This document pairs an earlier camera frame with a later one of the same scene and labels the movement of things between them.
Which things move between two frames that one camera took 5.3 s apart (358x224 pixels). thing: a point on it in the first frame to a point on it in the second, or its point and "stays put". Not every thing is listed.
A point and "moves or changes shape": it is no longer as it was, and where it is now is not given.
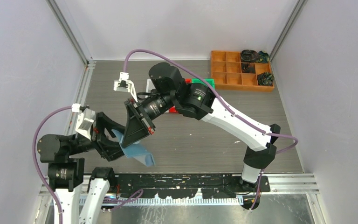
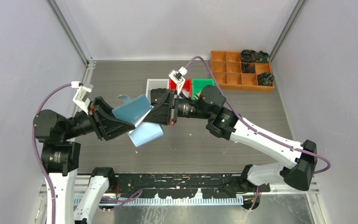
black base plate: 190,185 stays put
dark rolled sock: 263,57 stays put
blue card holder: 137,150 moves or changes shape
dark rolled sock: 265,79 stays put
